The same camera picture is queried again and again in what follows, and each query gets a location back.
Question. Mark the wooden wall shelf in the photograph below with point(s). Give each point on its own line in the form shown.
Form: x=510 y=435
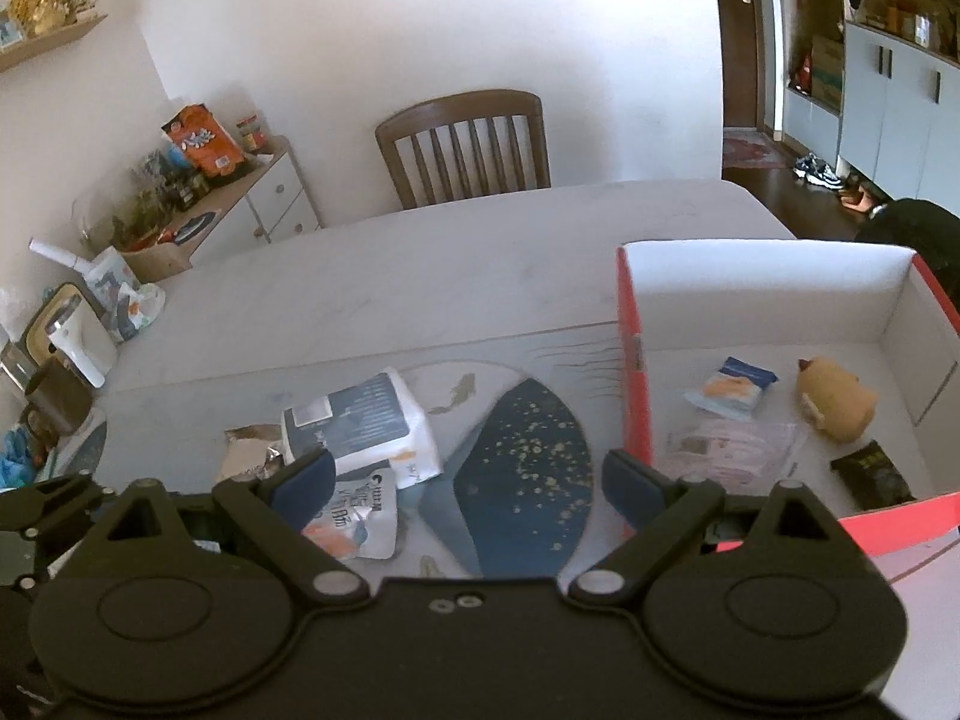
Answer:
x=52 y=41

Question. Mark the white printed plastic bag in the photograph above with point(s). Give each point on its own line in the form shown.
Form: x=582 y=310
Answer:
x=124 y=296

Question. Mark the dark wooden door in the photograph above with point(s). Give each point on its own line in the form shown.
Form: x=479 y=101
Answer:
x=739 y=37

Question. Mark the blue cracker packet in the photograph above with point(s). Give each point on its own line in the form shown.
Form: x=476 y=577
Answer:
x=731 y=390

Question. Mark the brown cardboard carton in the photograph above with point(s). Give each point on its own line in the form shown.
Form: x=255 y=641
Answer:
x=826 y=75

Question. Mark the dark blue and white bag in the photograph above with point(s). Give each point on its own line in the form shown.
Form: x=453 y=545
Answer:
x=352 y=420

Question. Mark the orange snack bag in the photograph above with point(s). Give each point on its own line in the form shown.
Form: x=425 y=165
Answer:
x=202 y=139

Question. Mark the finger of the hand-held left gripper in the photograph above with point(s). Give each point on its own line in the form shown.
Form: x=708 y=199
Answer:
x=52 y=499
x=19 y=562

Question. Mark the white printed pouch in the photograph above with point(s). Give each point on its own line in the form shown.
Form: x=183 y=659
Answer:
x=367 y=517

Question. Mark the yellow plush toy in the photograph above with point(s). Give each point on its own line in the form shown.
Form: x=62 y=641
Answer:
x=836 y=401

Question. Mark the gold foil snack bag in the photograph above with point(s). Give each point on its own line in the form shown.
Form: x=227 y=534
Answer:
x=247 y=457

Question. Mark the red cardboard box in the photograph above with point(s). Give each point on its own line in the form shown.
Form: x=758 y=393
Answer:
x=750 y=292

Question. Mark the brown wooden chair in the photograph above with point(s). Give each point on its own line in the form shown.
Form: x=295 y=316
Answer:
x=457 y=106

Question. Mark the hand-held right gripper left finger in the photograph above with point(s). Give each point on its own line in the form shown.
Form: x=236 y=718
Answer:
x=307 y=484

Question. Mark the patterned door rug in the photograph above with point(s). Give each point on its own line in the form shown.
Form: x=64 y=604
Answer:
x=754 y=150

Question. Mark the white wall cabinet unit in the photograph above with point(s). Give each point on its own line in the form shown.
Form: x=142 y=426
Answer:
x=892 y=105

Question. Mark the pink round bread packet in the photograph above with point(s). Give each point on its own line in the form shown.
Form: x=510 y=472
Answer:
x=735 y=454

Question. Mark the black chair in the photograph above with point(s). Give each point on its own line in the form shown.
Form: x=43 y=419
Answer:
x=915 y=225

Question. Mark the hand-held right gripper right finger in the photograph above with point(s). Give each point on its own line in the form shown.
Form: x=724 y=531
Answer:
x=630 y=484

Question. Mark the pair of sneakers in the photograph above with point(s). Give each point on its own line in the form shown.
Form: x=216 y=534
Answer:
x=819 y=171

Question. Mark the white side cabinet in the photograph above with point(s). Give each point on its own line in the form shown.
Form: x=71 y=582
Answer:
x=270 y=202

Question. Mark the white handheld appliance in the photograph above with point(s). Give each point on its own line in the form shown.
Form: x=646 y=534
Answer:
x=79 y=341

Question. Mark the red lid jar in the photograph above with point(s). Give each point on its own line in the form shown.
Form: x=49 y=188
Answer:
x=251 y=135

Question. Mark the black snack packet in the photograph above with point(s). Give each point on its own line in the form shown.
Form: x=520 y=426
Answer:
x=874 y=476

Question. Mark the white marble desktop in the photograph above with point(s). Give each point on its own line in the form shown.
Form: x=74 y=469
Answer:
x=450 y=277

